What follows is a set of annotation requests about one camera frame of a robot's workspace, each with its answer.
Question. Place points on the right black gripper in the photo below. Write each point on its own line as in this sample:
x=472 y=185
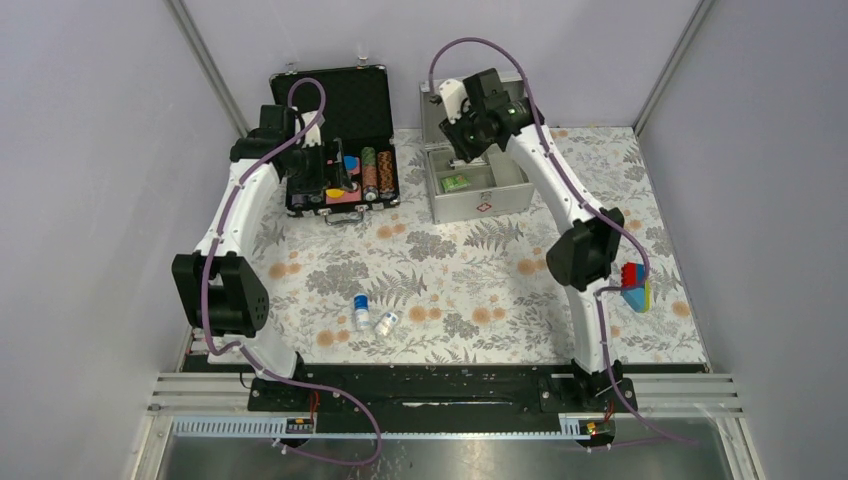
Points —
x=452 y=133

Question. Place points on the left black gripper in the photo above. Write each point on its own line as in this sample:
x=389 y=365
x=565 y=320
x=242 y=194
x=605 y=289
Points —
x=327 y=176

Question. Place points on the grey plastic divider tray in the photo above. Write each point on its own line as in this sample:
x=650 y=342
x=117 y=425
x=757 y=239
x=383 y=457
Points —
x=495 y=169

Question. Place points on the green small box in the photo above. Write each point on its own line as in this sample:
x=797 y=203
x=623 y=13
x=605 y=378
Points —
x=455 y=183

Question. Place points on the small white pill bottle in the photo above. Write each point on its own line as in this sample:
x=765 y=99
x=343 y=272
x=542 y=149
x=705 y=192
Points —
x=386 y=324

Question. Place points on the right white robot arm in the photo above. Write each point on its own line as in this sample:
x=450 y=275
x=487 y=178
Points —
x=581 y=259

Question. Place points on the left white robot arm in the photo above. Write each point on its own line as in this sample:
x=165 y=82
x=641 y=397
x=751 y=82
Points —
x=218 y=282

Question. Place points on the grey metal medicine box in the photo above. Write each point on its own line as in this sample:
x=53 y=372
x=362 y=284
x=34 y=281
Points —
x=469 y=205

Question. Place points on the black poker chip case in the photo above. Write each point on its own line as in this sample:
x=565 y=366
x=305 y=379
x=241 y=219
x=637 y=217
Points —
x=361 y=170

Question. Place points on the white blue pill bottle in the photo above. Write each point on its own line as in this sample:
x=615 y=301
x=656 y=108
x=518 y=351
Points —
x=361 y=312

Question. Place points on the floral table mat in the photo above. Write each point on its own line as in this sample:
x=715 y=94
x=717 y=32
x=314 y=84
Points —
x=468 y=292

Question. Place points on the colourful block toy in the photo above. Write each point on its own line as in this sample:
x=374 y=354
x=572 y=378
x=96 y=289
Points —
x=636 y=289

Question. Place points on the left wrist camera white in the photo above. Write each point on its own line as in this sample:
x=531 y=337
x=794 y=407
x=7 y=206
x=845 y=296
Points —
x=310 y=122

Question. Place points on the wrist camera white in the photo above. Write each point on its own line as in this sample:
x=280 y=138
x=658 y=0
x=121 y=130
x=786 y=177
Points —
x=310 y=122
x=452 y=96

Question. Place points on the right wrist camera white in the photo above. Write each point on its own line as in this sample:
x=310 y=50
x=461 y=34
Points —
x=452 y=96

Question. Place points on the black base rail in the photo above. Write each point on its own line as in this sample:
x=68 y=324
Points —
x=443 y=398

